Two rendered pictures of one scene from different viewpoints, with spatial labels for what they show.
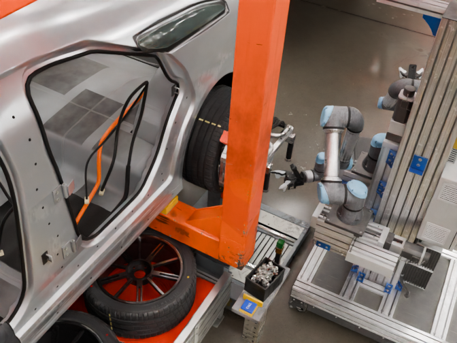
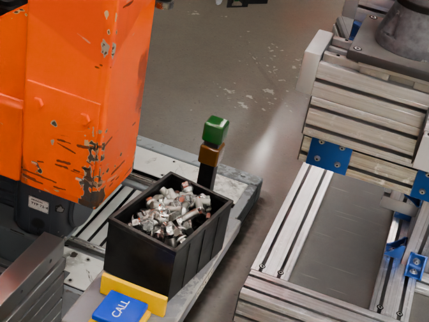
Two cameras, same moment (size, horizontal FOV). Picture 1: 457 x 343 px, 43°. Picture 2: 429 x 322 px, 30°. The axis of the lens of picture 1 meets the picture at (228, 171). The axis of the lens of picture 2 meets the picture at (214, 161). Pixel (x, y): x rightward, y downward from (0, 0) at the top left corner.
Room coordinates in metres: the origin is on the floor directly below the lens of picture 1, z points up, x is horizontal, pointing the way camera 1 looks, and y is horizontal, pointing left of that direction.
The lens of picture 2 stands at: (0.96, -0.10, 1.39)
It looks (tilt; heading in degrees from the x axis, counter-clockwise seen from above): 32 degrees down; 350
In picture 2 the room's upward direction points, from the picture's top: 11 degrees clockwise
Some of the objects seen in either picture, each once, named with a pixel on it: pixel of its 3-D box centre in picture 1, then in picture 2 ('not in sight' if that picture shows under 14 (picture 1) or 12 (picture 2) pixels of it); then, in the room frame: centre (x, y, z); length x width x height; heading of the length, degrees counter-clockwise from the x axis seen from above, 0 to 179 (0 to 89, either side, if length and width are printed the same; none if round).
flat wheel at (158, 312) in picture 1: (139, 279); not in sight; (2.12, 0.46, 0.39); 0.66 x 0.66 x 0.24
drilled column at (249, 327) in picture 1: (256, 316); not in sight; (2.07, -0.24, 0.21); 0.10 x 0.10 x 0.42; 65
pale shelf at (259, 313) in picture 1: (261, 289); (159, 270); (2.09, -0.25, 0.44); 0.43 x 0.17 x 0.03; 155
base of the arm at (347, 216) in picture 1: (351, 209); (420, 22); (2.37, -0.71, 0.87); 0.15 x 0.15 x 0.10
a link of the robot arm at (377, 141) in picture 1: (381, 145); not in sight; (2.82, -0.91, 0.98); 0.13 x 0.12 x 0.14; 81
